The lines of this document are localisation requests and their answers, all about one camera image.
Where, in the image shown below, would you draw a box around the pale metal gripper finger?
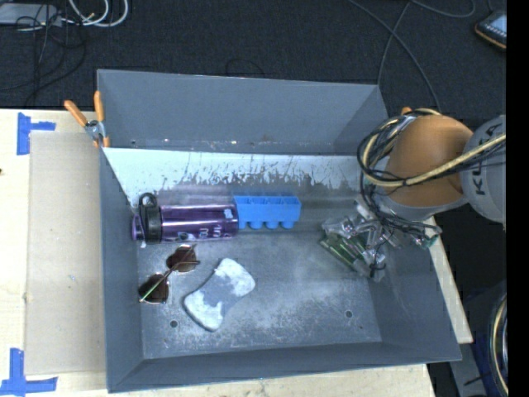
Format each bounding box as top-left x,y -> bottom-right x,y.
321,222 -> 353,243
335,215 -> 365,234

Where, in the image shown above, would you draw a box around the blue toy brick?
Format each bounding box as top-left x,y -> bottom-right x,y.
232,194 -> 303,231

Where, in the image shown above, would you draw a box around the grey metal bin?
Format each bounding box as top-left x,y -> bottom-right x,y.
95,68 -> 463,393

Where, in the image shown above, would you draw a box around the grey and white sponge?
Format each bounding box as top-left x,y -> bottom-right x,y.
183,257 -> 256,332

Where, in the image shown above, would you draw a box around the purple bottle with black cap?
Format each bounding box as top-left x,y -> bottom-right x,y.
131,192 -> 241,246

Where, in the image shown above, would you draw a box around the dark red heart sunglasses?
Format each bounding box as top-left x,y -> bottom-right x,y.
138,244 -> 202,305

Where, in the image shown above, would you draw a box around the brown cardboard board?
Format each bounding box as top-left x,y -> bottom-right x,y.
23,129 -> 109,376

